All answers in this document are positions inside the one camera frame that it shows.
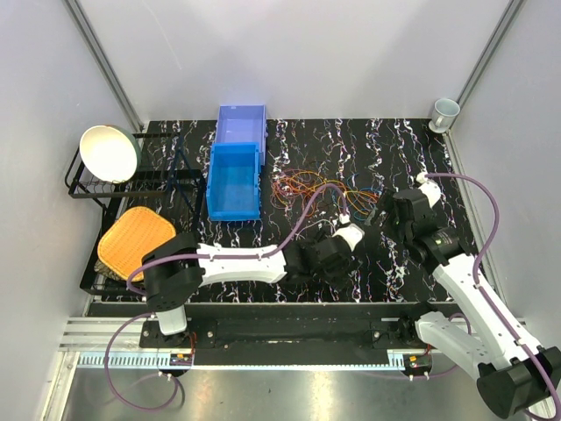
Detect white bowl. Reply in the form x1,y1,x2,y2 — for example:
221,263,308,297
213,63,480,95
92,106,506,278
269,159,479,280
79,125,141,183

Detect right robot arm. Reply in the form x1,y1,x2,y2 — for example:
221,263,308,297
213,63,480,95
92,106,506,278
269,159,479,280
371,185,560,419

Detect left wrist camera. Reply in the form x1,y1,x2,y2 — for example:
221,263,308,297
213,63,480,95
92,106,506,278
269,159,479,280
333,213,365,252

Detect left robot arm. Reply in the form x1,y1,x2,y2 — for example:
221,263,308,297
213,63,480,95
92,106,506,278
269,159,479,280
141,224,365,347

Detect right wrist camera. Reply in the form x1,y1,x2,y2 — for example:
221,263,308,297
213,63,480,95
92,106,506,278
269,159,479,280
415,172,442,208

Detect blue plastic bin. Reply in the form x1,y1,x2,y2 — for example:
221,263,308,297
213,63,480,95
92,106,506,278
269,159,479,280
206,143,260,222

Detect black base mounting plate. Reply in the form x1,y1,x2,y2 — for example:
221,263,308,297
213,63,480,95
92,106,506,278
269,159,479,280
139,303,426,369

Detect light purple plastic bin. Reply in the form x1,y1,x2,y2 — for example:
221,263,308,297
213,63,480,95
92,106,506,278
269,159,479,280
215,104,268,167

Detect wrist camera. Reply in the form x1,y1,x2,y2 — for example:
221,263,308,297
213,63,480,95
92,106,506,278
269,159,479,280
415,172,442,208
333,213,365,252

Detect black wire dish rack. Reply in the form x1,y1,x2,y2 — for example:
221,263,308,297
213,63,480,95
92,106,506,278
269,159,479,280
64,131,211,297

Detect aluminium frame rail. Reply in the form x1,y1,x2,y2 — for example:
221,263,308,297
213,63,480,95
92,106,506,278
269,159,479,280
59,318,544,374

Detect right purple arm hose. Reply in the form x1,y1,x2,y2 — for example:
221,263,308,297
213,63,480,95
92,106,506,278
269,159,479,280
350,172,557,421

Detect white mug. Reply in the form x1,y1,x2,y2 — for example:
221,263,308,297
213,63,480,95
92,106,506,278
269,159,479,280
429,98,461,133

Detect orange woven basket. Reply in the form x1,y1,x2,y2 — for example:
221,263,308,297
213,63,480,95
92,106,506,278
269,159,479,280
97,206,176,281

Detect yellow cable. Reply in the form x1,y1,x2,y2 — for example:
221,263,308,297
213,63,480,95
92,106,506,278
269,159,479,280
306,175,378,214

